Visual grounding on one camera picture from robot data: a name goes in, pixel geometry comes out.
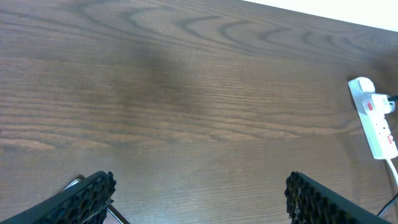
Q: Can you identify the white power strip cord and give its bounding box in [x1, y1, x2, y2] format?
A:
[385, 158, 398, 189]

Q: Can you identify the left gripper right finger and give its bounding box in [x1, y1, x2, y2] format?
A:
[284, 172, 389, 224]

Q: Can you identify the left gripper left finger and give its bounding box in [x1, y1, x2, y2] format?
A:
[2, 171, 116, 224]

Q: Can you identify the white power strip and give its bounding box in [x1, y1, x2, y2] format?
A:
[348, 77, 397, 160]

